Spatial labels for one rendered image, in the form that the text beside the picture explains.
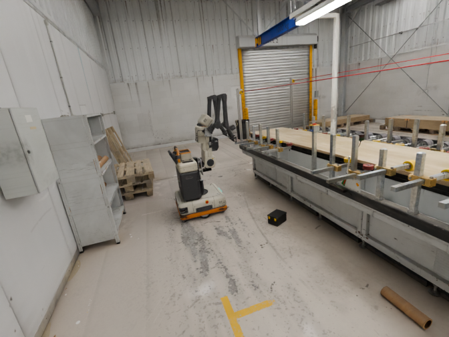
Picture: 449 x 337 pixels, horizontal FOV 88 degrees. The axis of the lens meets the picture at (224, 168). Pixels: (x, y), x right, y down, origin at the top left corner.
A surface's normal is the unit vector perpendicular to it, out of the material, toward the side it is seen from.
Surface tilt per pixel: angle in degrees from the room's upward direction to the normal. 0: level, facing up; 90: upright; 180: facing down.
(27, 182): 90
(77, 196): 90
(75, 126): 90
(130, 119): 90
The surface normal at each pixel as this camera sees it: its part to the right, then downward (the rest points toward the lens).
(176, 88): 0.31, 0.25
